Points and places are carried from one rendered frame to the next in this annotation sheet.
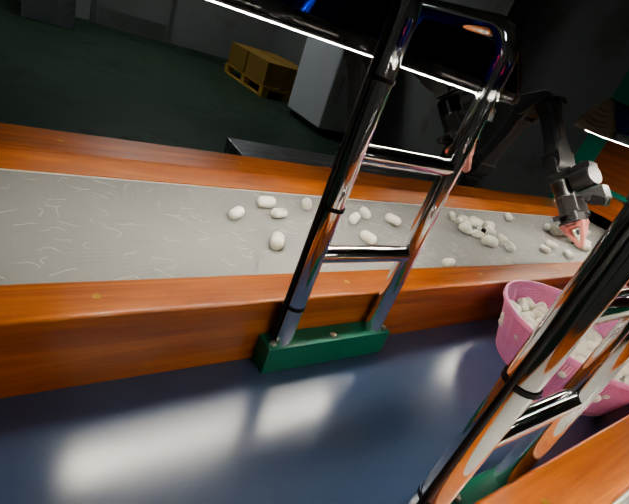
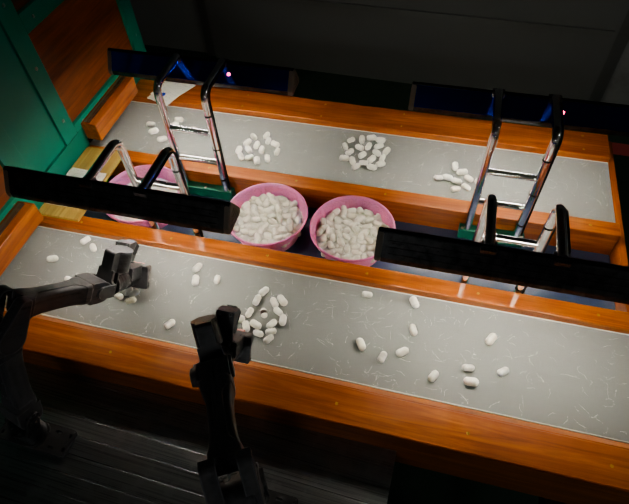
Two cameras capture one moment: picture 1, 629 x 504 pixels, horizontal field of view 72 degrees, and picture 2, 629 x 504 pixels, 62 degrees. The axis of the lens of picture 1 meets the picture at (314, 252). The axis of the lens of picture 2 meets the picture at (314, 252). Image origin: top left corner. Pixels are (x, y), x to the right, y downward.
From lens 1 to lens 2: 1.67 m
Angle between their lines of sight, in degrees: 86
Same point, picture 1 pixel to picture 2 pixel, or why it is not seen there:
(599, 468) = (450, 203)
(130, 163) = (564, 434)
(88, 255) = (594, 354)
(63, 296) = (609, 317)
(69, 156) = (605, 443)
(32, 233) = (618, 375)
